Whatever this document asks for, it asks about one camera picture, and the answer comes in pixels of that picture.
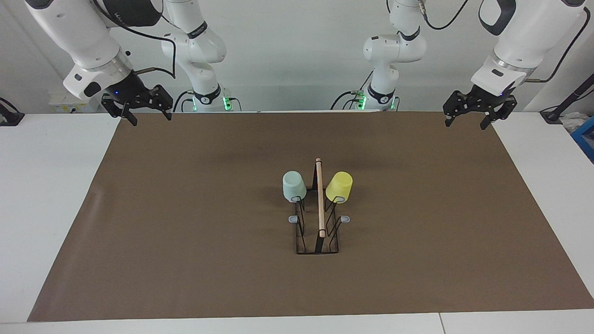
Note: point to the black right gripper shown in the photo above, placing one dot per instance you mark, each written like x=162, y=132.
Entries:
x=127, y=88

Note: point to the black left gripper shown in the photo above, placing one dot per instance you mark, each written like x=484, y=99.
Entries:
x=487, y=98

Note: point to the yellow plastic cup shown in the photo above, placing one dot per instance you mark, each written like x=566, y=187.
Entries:
x=338, y=185

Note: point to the pale green plastic cup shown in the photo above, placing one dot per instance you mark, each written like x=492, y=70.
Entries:
x=294, y=185

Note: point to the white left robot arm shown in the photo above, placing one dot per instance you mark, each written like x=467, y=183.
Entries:
x=533, y=37

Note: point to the white power socket box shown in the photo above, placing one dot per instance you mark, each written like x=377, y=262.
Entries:
x=58, y=103

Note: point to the black tripod stand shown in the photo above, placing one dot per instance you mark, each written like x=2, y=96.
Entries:
x=568, y=99

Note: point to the clear plastic bag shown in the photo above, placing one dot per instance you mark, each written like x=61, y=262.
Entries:
x=573, y=121

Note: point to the blue box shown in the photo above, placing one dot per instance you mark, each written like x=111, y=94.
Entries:
x=585, y=139

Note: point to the black clamp stand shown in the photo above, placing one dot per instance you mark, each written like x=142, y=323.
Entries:
x=9, y=118

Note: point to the brown table mat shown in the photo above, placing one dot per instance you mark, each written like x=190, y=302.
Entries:
x=209, y=269

